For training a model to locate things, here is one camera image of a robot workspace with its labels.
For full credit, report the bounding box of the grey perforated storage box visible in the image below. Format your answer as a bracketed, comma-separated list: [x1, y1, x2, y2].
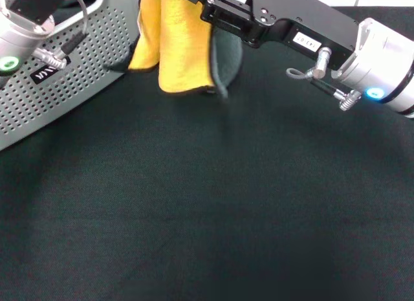
[0, 0, 143, 151]

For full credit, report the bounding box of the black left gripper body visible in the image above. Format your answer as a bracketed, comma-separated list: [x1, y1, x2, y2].
[6, 0, 71, 24]

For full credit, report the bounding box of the black tablecloth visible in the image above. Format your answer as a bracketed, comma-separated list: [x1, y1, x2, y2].
[0, 5, 414, 301]

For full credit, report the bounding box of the yellow and grey towel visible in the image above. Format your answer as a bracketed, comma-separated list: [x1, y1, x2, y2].
[103, 0, 244, 100]

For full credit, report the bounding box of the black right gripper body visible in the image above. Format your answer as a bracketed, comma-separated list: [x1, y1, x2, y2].
[241, 0, 360, 71]

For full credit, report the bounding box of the right gripper grey cable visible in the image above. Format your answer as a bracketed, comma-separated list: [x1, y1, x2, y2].
[286, 47, 362, 111]

